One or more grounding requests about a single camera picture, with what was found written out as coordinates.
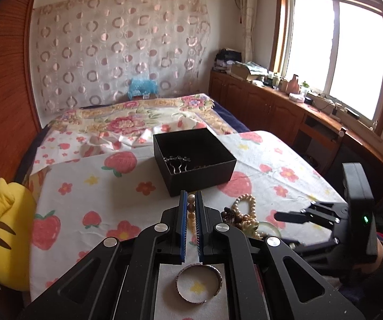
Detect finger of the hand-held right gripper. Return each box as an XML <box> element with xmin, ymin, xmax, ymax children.
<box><xmin>274</xmin><ymin>203</ymin><xmax>348</xmax><ymax>238</ymax></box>
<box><xmin>283</xmin><ymin>238</ymin><xmax>338</xmax><ymax>269</ymax></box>

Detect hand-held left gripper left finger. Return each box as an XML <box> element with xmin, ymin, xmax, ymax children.
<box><xmin>18</xmin><ymin>190</ymin><xmax>188</xmax><ymax>320</ymax></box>

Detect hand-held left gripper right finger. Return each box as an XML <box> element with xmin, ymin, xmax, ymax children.
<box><xmin>197</xmin><ymin>192</ymin><xmax>368</xmax><ymax>320</ymax></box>

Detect beige bead bracelet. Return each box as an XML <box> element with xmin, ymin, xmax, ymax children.
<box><xmin>187</xmin><ymin>193</ymin><xmax>199</xmax><ymax>254</ymax></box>

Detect black cardboard box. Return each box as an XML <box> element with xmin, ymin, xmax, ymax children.
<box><xmin>153</xmin><ymin>127</ymin><xmax>238</xmax><ymax>198</ymax></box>

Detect pale green jade bangle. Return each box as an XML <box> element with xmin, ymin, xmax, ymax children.
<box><xmin>251</xmin><ymin>222</ymin><xmax>283</xmax><ymax>241</ymax></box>

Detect silver patterned bangle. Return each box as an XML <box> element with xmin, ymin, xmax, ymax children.
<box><xmin>176</xmin><ymin>264</ymin><xmax>223</xmax><ymax>304</ymax></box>

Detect black metal hair clips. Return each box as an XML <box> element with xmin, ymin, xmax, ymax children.
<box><xmin>163</xmin><ymin>155</ymin><xmax>192</xmax><ymax>176</ymax></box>

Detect strawberry print bed sheet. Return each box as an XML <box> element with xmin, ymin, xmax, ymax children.
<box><xmin>28</xmin><ymin>130</ymin><xmax>349</xmax><ymax>302</ymax></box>

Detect wooden cabinet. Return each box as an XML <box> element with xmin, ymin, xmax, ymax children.
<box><xmin>209</xmin><ymin>69</ymin><xmax>383</xmax><ymax>182</ymax></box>

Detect floral quilt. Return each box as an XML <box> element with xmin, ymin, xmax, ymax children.
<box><xmin>45</xmin><ymin>93</ymin><xmax>252</xmax><ymax>148</ymax></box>

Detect pink bottle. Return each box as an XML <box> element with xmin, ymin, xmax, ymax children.
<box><xmin>286</xmin><ymin>74</ymin><xmax>300</xmax><ymax>93</ymax></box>

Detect blue plush toy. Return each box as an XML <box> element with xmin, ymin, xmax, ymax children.
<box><xmin>127</xmin><ymin>77</ymin><xmax>159</xmax><ymax>100</ymax></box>

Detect wooden framed window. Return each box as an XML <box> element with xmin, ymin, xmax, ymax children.
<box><xmin>271</xmin><ymin>0</ymin><xmax>383</xmax><ymax>138</ymax></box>

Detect yellow plush toy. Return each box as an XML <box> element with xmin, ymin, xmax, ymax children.
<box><xmin>0</xmin><ymin>177</ymin><xmax>38</xmax><ymax>292</ymax></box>

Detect black bag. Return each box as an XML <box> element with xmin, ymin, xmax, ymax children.
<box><xmin>215</xmin><ymin>49</ymin><xmax>243</xmax><ymax>71</ymax></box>

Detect circle pattern curtain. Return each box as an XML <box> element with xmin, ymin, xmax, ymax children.
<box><xmin>32</xmin><ymin>0</ymin><xmax>211</xmax><ymax>114</ymax></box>

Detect white lace window curtain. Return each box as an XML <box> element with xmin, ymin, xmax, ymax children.
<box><xmin>236</xmin><ymin>0</ymin><xmax>259</xmax><ymax>65</ymax></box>

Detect wooden panel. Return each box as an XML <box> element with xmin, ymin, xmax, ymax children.
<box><xmin>0</xmin><ymin>0</ymin><xmax>47</xmax><ymax>214</ymax></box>

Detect dark wooden bead bracelet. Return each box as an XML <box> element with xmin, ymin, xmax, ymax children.
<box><xmin>222</xmin><ymin>207</ymin><xmax>243</xmax><ymax>229</ymax></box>

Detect cream bead bracelet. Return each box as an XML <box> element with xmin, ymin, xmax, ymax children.
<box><xmin>233</xmin><ymin>193</ymin><xmax>263</xmax><ymax>241</ymax></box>

